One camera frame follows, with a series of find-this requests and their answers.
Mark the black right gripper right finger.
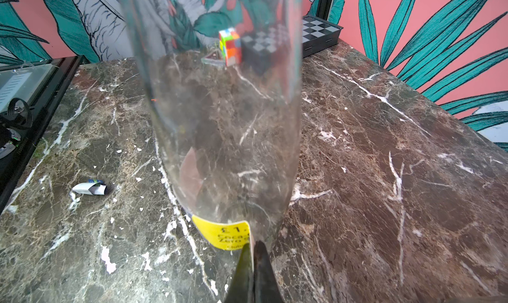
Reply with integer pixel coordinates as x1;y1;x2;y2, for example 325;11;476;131
253;241;284;303

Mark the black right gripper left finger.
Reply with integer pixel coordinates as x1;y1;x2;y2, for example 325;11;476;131
224;244;253;303

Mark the yellow blue price label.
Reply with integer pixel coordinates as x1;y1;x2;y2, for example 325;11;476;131
192;215;251;251

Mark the glass bottle yellow price label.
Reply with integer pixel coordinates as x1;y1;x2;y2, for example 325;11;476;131
119;0;302;244

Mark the black white chessboard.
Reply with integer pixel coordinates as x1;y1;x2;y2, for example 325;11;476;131
241;16;343;61

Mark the colourful rubiks cube on table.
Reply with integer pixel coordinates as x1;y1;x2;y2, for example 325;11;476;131
218;27;242;67

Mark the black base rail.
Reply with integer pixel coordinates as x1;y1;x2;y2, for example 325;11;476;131
1;56;84;210

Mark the black left frame post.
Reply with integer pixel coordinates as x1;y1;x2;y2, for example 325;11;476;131
316;0;333;20

